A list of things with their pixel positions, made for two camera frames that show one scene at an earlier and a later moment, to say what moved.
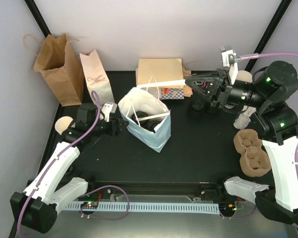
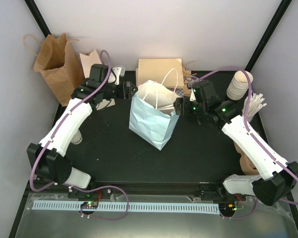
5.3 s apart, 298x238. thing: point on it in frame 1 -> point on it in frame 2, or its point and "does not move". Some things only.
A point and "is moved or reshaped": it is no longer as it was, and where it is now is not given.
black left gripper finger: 121,122 -> 133,87
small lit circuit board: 89,205 does not move
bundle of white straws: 243,119 -> 255,104
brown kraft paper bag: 61,67 does not move
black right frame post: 274,23 does not move
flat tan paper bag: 151,71 does not move
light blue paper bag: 147,119 is moved or reshaped
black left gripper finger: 122,128 -> 134,90
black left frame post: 38,17 does not move
